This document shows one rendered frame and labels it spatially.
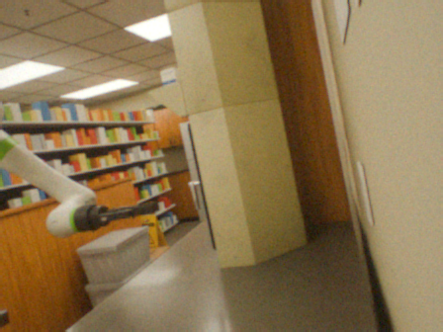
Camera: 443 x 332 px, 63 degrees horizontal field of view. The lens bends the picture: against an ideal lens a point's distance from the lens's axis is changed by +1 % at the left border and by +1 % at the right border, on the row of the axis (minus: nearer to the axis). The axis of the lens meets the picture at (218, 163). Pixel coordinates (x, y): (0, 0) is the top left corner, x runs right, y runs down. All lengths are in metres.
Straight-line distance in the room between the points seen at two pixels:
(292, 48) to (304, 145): 0.36
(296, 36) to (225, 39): 0.38
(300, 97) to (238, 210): 0.53
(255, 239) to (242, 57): 0.54
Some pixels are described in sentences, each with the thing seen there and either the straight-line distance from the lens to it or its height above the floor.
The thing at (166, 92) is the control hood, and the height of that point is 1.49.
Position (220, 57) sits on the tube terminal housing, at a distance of 1.08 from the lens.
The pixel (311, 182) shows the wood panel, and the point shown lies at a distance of 1.39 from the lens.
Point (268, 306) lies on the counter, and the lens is 0.85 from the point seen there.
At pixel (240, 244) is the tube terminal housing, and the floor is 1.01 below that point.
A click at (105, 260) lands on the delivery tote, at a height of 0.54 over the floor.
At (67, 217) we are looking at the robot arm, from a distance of 1.36.
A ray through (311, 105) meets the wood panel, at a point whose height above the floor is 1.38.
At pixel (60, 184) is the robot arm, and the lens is 1.49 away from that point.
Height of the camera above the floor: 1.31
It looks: 3 degrees down
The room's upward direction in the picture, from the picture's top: 12 degrees counter-clockwise
